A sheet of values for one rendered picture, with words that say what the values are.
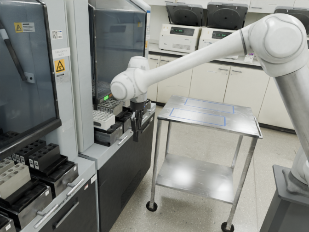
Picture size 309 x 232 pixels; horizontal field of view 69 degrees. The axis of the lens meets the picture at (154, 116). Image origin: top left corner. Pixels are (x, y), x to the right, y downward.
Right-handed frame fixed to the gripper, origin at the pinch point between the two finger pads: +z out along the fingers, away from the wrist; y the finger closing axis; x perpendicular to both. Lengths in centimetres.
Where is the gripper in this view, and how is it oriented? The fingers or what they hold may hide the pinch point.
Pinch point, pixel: (136, 135)
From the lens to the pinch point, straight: 120.6
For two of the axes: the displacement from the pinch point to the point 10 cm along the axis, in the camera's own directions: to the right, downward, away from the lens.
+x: 9.4, 2.0, -2.8
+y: -3.4, 3.8, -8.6
